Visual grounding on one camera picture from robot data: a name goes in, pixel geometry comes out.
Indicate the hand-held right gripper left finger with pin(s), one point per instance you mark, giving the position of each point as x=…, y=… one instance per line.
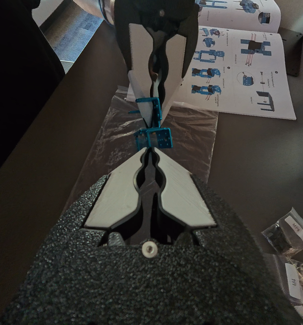
x=110, y=203

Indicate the pile of small screw bags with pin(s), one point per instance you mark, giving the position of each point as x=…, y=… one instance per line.
x=288, y=236

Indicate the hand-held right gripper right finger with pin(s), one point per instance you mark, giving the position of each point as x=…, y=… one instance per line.
x=187, y=203

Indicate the person's black clothing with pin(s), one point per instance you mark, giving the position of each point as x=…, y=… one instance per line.
x=14, y=76

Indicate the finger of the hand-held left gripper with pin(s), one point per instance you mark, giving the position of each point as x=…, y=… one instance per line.
x=175, y=66
x=140, y=55

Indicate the dark grey desk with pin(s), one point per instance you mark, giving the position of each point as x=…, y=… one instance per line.
x=255, y=165

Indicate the white instruction booklet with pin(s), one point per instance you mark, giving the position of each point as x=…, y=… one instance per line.
x=242, y=106

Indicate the blue metal bracket assembly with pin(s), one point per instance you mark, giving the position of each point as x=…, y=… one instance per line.
x=161, y=139

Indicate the dark brown block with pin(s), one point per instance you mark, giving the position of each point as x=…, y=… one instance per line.
x=293, y=50

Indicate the large clear plastic bag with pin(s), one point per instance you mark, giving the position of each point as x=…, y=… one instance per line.
x=192, y=132

